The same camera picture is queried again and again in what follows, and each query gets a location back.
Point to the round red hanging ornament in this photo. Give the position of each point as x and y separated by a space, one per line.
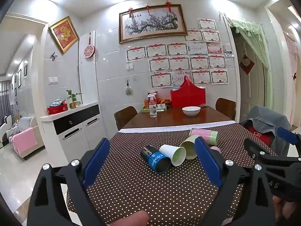
89 51

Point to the person's left hand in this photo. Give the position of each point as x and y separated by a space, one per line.
131 220

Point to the green sheer curtain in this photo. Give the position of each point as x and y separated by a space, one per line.
255 42

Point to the pink door curtain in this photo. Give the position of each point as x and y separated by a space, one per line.
294 56

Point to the brown wooden chair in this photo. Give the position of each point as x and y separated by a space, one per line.
227 107
124 117

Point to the green serving tray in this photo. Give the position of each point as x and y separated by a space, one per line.
162 110

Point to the chair with grey jacket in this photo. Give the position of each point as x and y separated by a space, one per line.
268 117

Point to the red box with black bag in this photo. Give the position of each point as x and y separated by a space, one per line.
57 108

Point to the pink blanket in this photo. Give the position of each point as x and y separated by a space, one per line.
24 140

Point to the butterfly wall decoration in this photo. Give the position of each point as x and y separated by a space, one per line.
54 56

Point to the white sofa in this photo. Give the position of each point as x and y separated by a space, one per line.
30 123

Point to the small wall photos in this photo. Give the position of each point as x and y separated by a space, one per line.
228 53

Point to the clear spray bottle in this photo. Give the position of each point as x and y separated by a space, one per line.
152 109

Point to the grey window curtain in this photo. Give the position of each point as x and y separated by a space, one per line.
3 103

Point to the red gift bag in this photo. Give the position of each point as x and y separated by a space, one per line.
188 97

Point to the white and black cabinet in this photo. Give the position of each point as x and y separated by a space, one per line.
73 127

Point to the group of wall certificates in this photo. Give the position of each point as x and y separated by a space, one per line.
183 63

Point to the framed plum blossom painting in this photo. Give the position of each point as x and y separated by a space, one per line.
152 23

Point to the white bowl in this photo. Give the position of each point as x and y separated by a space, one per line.
191 111

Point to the white door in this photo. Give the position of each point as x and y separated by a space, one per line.
244 94

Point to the light green cup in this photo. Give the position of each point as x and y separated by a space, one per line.
189 147

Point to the person's right hand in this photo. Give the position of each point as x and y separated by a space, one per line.
289 208

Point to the pale pink cup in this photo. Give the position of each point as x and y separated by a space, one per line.
215 149

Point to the red framed gold artwork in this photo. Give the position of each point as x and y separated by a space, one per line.
63 34

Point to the white wall outlet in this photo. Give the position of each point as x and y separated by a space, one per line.
129 66

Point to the black wall picture frame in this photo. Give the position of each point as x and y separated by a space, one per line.
25 70
19 77

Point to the brown polka dot tablecloth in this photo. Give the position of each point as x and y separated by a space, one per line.
152 193

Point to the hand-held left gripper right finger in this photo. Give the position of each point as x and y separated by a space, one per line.
208 162

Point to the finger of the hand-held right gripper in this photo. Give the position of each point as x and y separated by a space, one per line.
285 134
252 147

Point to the orange snack bag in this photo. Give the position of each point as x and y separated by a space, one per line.
164 100

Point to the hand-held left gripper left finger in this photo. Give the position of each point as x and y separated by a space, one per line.
96 162

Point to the white light switch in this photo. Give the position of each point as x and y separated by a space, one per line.
53 80

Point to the pink and green cup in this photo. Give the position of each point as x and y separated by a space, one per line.
204 135

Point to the red diamond door decoration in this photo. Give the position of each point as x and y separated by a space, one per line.
247 64

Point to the red knot tassel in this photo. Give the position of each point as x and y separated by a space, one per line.
148 8
168 6
130 11

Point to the white paper cup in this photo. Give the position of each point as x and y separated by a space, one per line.
170 152

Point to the orange bottle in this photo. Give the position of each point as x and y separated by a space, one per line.
146 103

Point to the dark blue printed cup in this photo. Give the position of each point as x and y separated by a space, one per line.
154 160

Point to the small potted plant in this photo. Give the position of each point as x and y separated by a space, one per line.
74 97

